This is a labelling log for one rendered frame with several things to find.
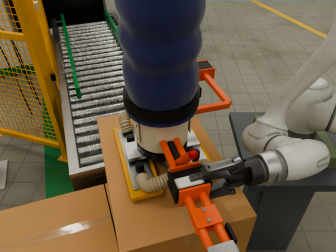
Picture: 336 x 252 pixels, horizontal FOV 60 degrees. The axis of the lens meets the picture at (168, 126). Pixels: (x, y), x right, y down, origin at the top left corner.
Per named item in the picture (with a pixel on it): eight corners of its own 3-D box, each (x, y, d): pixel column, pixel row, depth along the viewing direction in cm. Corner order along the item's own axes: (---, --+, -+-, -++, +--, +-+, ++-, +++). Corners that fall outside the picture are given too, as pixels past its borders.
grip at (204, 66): (187, 72, 125) (188, 61, 122) (206, 69, 127) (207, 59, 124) (194, 82, 119) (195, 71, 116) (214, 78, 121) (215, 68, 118)
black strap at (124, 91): (117, 87, 93) (116, 76, 91) (185, 76, 99) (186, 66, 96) (132, 131, 77) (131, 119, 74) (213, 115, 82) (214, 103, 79)
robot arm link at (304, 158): (289, 191, 77) (260, 171, 89) (337, 177, 80) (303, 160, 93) (289, 153, 74) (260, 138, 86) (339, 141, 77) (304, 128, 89)
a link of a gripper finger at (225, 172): (242, 179, 76) (244, 175, 75) (204, 182, 72) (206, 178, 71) (235, 168, 79) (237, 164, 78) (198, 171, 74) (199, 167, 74)
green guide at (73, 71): (55, 22, 315) (52, 14, 309) (65, 21, 318) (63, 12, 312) (66, 101, 198) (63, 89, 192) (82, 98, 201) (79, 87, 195)
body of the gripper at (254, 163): (269, 168, 73) (236, 177, 71) (262, 190, 79) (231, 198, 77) (254, 149, 79) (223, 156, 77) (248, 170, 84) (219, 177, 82)
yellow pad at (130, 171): (113, 131, 111) (111, 121, 108) (138, 126, 113) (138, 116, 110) (131, 203, 86) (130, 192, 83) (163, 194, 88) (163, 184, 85)
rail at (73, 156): (55, 36, 324) (50, 19, 312) (60, 35, 325) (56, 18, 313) (76, 197, 154) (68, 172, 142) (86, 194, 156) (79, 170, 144)
